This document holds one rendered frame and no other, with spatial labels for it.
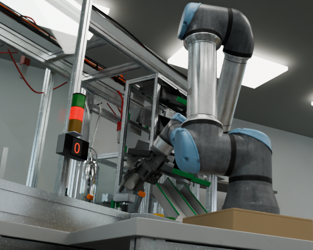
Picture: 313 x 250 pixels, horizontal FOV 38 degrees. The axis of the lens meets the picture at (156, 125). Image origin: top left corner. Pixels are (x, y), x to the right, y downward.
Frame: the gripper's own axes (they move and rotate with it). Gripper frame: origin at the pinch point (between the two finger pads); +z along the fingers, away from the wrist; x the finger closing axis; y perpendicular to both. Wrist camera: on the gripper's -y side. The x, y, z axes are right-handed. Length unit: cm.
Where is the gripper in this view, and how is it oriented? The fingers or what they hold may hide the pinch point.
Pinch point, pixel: (124, 189)
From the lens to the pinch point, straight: 171.2
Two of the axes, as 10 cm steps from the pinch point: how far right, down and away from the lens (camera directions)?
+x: 5.7, 3.1, 7.6
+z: -6.0, 8.0, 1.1
